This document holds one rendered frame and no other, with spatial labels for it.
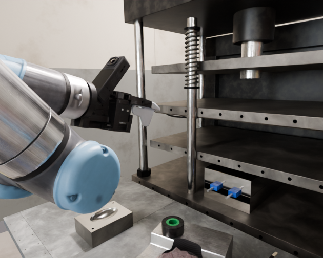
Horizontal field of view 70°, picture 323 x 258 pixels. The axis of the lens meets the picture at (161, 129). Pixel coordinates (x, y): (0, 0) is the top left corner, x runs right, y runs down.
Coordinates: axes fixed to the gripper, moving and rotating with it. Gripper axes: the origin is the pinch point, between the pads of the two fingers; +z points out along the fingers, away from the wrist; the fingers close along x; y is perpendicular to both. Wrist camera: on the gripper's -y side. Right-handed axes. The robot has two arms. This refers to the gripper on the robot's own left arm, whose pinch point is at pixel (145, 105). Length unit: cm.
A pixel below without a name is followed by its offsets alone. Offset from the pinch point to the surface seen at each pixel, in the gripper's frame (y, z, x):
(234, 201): 37, 76, 7
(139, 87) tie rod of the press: -19, 70, -61
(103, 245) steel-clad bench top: 55, 21, -27
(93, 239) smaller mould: 52, 18, -30
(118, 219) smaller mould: 46, 28, -28
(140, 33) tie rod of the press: -51, 63, -61
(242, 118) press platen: -5, 66, 7
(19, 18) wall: -77, 56, -203
